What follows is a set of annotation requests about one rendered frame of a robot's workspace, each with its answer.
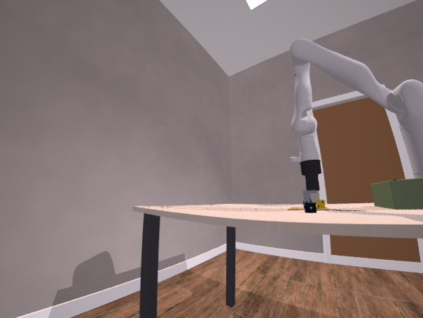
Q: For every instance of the black die with white pips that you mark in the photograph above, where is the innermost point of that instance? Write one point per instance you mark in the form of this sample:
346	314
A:
310	207

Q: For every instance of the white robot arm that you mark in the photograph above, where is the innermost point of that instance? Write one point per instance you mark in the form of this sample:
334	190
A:
407	98

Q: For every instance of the yellow die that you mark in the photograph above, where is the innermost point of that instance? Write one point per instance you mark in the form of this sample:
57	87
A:
320	203

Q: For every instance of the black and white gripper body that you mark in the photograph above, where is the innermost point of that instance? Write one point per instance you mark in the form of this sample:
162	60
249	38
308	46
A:
310	167

